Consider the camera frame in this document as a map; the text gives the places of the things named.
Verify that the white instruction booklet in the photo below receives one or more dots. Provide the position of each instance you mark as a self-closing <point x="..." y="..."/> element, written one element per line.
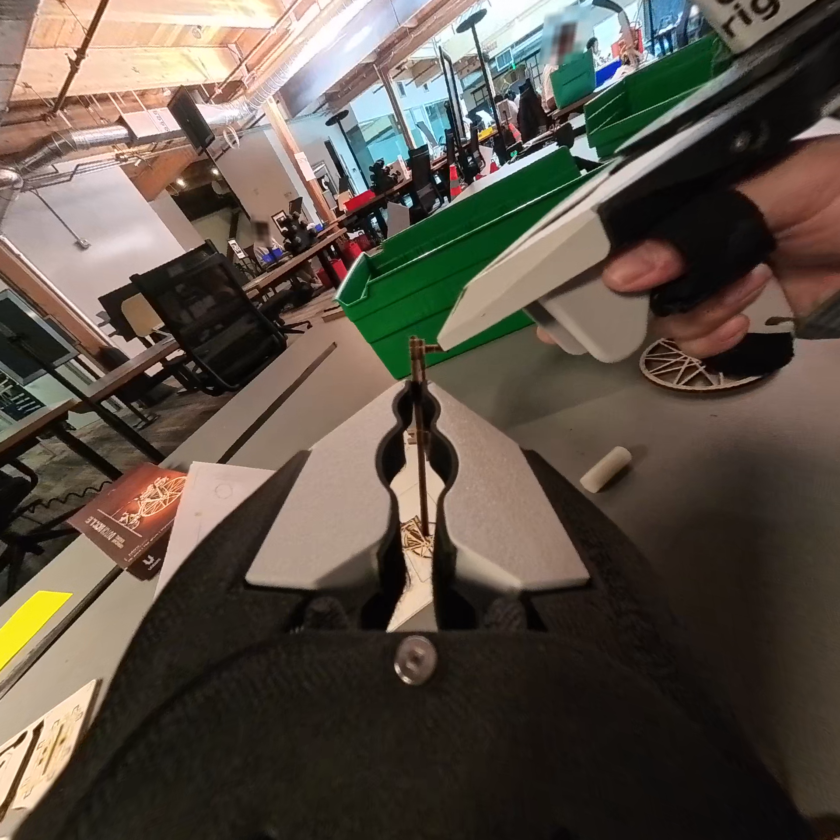
<point x="210" y="499"/>

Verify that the black spiky rack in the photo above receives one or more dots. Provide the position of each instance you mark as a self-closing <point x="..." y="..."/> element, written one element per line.
<point x="380" y="174"/>
<point x="295" y="233"/>

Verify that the small wooden model part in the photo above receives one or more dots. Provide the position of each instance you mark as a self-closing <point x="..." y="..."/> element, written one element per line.
<point x="417" y="535"/>

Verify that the black mesh office chair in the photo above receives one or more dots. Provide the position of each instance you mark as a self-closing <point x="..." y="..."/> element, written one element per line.
<point x="210" y="321"/>

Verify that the brown wooden desk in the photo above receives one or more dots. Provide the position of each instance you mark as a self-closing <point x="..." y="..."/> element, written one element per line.
<point x="39" y="420"/>

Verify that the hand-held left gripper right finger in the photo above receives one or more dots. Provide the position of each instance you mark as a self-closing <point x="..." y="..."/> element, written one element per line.
<point x="505" y="518"/>

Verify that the long brown desk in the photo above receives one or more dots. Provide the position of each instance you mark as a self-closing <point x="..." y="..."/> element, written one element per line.
<point x="295" y="256"/>

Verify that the wooden model bicycle frame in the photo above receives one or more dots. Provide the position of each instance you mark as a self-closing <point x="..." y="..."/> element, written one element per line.
<point x="418" y="364"/>

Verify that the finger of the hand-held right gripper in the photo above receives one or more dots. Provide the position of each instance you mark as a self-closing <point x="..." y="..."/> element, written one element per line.
<point x="525" y="262"/>
<point x="590" y="328"/>

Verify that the brown model kit box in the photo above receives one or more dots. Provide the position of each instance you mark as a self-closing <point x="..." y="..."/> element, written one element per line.
<point x="138" y="518"/>

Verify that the white wax cylinder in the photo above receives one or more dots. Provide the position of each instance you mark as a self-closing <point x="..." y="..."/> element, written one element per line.
<point x="607" y="467"/>

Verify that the person's right hand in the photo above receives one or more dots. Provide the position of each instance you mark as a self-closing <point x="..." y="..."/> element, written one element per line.
<point x="807" y="216"/>

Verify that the dark framed screen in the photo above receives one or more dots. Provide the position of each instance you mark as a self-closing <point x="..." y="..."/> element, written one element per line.
<point x="26" y="328"/>

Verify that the wooden parts sheet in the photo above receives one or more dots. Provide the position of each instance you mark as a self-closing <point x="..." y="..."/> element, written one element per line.
<point x="46" y="741"/>

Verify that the red plastic container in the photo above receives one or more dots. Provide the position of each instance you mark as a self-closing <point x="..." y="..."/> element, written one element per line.
<point x="354" y="248"/>

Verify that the orange traffic cone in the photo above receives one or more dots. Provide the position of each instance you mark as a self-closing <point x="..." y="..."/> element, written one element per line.
<point x="453" y="180"/>

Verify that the black speaker on stand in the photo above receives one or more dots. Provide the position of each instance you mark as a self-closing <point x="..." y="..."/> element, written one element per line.
<point x="190" y="118"/>

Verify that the small green plastic bin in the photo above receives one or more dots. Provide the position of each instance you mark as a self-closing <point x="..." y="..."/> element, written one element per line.
<point x="572" y="73"/>

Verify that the round wooden spoked wheel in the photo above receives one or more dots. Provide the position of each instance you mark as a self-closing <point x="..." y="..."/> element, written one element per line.
<point x="682" y="374"/>

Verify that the black floor lamp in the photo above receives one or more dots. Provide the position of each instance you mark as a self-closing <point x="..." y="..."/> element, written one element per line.
<point x="338" y="118"/>
<point x="474" y="13"/>

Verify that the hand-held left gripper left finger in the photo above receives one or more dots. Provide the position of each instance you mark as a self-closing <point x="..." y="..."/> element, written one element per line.
<point x="321" y="518"/>

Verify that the large green plastic bin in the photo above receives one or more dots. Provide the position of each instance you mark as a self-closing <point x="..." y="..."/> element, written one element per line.
<point x="420" y="282"/>

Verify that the yellow paper sheet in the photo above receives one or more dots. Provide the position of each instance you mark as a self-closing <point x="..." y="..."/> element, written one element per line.
<point x="33" y="623"/>

